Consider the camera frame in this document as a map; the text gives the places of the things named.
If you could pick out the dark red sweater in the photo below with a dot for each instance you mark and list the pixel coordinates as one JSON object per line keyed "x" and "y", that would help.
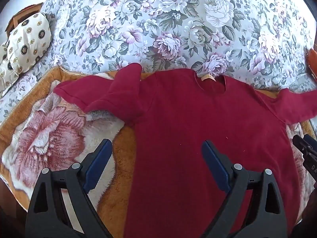
{"x": 178, "y": 129}

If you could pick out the orange-brown object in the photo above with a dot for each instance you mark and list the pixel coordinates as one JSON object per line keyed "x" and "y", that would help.
{"x": 312, "y": 62}

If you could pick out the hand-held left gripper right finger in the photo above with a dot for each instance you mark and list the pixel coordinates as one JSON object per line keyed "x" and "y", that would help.
{"x": 215, "y": 164}

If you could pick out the wooden chair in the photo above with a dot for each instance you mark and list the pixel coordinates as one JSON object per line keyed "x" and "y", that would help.
{"x": 22, "y": 11}

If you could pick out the cream medallion print pillow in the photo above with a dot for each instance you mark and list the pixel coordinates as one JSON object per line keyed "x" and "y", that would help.
{"x": 28, "y": 42}
{"x": 5, "y": 67}

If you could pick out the orange fleece flower blanket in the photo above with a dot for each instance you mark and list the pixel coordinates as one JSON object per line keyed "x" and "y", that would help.
{"x": 49, "y": 133}

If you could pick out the floral bedspread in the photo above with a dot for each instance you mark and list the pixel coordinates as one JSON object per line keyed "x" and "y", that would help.
{"x": 173, "y": 24}

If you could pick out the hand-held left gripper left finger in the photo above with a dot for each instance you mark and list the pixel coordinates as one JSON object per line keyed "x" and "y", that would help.
{"x": 99, "y": 162}

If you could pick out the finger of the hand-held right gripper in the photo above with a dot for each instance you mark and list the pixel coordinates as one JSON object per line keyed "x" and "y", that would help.
{"x": 310, "y": 140}
{"x": 301, "y": 143}

